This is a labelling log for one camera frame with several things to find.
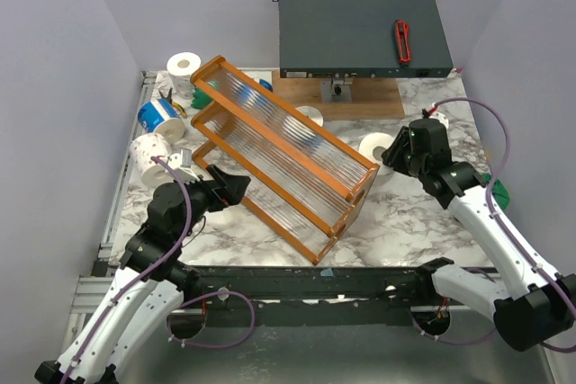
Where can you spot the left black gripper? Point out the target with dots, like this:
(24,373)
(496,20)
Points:
(231,192)

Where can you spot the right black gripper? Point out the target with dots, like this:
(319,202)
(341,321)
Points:
(402,150)

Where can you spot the white red-dotted paper roll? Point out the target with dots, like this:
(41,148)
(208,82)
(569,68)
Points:
(372,147)

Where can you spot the green paper roll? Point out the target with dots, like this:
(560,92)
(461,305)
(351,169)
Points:
(500,194)

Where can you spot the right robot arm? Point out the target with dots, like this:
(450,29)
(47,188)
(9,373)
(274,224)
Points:
(531,302)

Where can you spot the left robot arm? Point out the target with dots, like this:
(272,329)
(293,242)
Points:
(150,282)

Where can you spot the orange wooden shelf rack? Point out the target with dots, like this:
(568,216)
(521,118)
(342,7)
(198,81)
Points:
(308,185)

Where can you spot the white roll behind shelf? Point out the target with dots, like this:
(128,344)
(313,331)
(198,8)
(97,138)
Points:
(311,113)

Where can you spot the blue object behind shelf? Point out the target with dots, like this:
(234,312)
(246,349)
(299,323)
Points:
(266,85)

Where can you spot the brown wooden board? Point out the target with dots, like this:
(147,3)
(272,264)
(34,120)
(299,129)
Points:
(371,98)

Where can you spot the small green object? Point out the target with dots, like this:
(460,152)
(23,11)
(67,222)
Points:
(200,99)

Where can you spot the blue wrapped paper roll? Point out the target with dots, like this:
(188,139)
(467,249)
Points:
(158,116)

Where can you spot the black yellow pliers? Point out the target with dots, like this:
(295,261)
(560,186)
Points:
(173,103)

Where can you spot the red black utility knife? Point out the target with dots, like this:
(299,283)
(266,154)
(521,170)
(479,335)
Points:
(402,32)

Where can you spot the plain white paper roll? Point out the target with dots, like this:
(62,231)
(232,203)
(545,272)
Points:
(180,68)

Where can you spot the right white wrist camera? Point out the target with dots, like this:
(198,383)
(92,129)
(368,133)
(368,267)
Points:
(433,113)

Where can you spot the grey metal stand bracket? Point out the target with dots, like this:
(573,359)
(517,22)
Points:
(336,90)

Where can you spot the dark grey rack-mount device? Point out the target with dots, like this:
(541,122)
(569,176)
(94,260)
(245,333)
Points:
(355,39)

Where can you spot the aluminium frame rail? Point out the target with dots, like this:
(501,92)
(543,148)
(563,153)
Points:
(97,278)

